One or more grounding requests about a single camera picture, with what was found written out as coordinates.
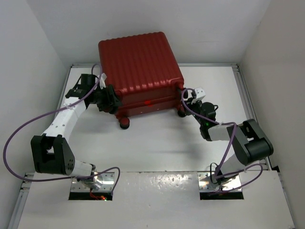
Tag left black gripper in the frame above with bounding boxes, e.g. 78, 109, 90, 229
89, 83, 121, 111

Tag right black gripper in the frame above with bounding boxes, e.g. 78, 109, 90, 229
183, 97, 205, 126

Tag red suitcase blue lining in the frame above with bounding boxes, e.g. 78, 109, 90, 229
98, 31, 185, 129

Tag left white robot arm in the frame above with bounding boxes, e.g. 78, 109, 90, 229
30, 73, 122, 177

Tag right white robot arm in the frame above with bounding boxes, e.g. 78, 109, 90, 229
182, 98, 274, 184

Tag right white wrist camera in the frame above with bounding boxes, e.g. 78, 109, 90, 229
194, 87, 206, 101

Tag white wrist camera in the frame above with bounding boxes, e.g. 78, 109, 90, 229
100, 73, 107, 88
194, 87, 206, 101

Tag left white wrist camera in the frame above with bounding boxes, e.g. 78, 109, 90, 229
100, 73, 107, 88

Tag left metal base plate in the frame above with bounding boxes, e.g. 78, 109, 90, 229
71, 172, 115, 193

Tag metal base plate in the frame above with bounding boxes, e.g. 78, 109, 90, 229
197, 171, 242, 193
71, 172, 115, 193

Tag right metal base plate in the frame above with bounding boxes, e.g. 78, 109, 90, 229
197, 171, 242, 193

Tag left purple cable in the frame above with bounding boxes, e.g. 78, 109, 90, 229
2, 63, 121, 197

